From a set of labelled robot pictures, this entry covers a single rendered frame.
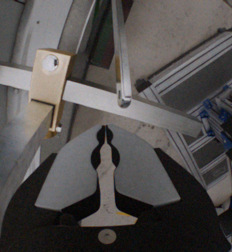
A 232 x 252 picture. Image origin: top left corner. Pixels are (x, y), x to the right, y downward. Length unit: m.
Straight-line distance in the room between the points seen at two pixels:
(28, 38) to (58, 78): 0.29
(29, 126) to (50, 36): 0.32
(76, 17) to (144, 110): 0.24
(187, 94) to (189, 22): 0.53
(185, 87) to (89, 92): 0.81
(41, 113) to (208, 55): 0.94
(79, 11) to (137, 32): 0.75
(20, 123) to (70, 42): 0.23
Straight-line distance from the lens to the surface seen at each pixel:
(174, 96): 0.97
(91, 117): 1.17
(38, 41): 0.47
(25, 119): 0.19
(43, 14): 0.48
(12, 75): 0.26
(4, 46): 0.47
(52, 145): 0.46
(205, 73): 1.04
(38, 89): 0.23
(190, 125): 0.29
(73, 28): 0.36
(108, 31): 0.36
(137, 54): 1.08
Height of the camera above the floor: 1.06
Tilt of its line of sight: 62 degrees down
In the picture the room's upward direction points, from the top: 172 degrees clockwise
